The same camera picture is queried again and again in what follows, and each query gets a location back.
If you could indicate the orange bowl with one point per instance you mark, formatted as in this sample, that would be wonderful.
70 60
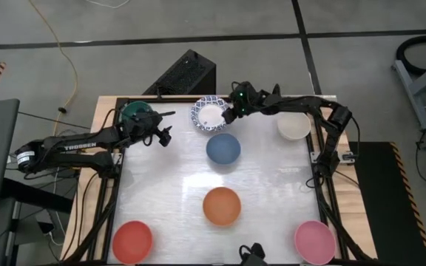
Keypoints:
222 206

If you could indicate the red bowl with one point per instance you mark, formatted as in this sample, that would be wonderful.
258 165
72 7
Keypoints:
132 242

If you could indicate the black metal table frame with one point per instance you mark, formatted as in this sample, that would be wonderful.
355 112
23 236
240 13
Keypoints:
176 99

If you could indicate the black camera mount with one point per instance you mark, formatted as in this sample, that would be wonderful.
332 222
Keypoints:
251 255

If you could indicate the white bowl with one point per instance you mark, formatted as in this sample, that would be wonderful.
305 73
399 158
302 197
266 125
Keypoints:
293 125

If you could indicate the pink bowl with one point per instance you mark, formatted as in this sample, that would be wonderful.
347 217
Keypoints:
314 242

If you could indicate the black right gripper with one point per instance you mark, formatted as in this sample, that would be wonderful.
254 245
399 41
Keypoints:
248 99

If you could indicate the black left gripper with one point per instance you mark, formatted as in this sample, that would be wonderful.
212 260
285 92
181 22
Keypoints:
141 125

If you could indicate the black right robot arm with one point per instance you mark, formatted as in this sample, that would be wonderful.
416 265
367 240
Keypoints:
309 102

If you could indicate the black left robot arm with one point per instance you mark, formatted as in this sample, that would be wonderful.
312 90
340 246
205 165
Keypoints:
80 146

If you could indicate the black computer tower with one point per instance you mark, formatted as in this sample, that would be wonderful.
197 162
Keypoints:
183 75

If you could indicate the black desk base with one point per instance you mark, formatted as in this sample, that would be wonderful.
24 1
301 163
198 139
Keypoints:
32 194

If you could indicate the grey metal stand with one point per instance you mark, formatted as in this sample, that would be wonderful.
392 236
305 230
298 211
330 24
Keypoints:
416 92

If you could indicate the teal bowl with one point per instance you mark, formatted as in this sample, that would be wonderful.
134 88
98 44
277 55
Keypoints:
133 109

